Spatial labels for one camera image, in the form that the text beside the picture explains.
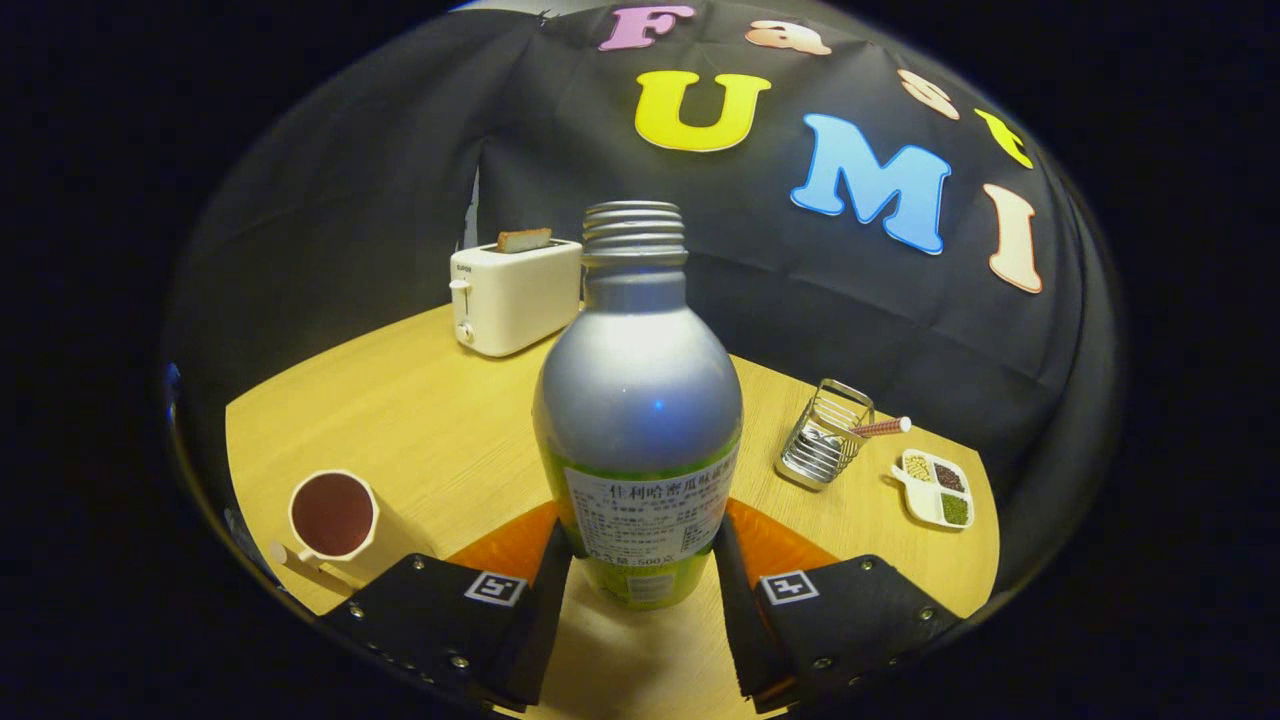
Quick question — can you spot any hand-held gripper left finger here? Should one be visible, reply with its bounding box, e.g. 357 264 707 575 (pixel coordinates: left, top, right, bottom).
320 500 574 713

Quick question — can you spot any white divided dish with beans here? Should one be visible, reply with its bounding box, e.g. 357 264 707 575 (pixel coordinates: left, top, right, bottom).
890 448 975 530

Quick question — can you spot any wire mesh holder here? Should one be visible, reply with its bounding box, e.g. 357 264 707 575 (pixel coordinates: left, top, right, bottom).
774 378 876 492

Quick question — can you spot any white toaster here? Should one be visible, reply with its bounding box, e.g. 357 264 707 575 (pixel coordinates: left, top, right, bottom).
449 238 584 358

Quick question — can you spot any black backdrop cloth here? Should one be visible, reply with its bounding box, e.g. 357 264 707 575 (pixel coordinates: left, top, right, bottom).
165 0 1121 591

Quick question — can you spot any silver juice bottle green label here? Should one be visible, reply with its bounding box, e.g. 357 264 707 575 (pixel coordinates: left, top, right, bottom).
532 200 745 611

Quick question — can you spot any wooden table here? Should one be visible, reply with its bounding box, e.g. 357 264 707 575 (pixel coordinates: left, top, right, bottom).
225 303 1001 720

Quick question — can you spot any beige cup with handle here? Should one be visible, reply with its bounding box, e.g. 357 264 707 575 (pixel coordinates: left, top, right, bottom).
270 469 401 586

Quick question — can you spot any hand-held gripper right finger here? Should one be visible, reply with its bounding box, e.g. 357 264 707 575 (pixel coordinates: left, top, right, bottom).
712 498 966 713

